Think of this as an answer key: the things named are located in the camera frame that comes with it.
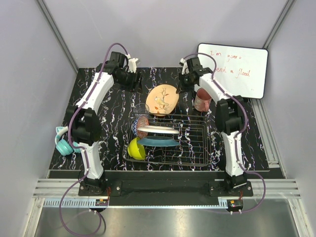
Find teal scalloped plate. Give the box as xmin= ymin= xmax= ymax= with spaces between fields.
xmin=137 ymin=136 xmax=180 ymax=147

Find clear drinking glass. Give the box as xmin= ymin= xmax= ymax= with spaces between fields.
xmin=133 ymin=103 xmax=149 ymax=119

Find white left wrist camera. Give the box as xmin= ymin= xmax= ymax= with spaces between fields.
xmin=127 ymin=58 xmax=140 ymax=73

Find controller board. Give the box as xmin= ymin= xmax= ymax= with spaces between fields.
xmin=95 ymin=198 xmax=109 ymax=206
xmin=228 ymin=199 xmax=243 ymax=210

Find left controller board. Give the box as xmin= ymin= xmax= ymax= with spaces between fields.
xmin=95 ymin=198 xmax=109 ymax=206

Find black wire dish rack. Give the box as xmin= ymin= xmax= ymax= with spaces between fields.
xmin=122 ymin=114 xmax=212 ymax=167

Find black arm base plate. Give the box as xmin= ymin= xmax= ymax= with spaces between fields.
xmin=79 ymin=171 xmax=253 ymax=197

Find teal cat ear headphones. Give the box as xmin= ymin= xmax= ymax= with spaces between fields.
xmin=54 ymin=126 xmax=81 ymax=156

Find yellow green bowl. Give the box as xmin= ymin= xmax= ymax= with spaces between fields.
xmin=127 ymin=137 xmax=146 ymax=160

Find white dry erase board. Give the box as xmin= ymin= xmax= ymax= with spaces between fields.
xmin=197 ymin=43 xmax=269 ymax=99

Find white watermelon pattern plate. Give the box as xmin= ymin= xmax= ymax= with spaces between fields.
xmin=137 ymin=125 xmax=180 ymax=134

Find right controller board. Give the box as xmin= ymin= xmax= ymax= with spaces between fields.
xmin=228 ymin=199 xmax=243 ymax=210

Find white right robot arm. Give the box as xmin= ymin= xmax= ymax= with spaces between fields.
xmin=176 ymin=55 xmax=247 ymax=196

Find orange bird pattern plate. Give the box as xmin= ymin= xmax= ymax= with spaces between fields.
xmin=146 ymin=84 xmax=179 ymax=116

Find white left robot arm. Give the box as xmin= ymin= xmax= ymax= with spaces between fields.
xmin=66 ymin=51 xmax=141 ymax=196

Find pink ceramic mug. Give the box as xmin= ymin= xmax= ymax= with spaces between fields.
xmin=194 ymin=88 xmax=212 ymax=112

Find blue red patterned bowl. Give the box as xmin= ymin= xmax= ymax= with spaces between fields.
xmin=131 ymin=115 xmax=149 ymax=139

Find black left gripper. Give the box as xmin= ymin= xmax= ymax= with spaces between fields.
xmin=116 ymin=69 xmax=143 ymax=94

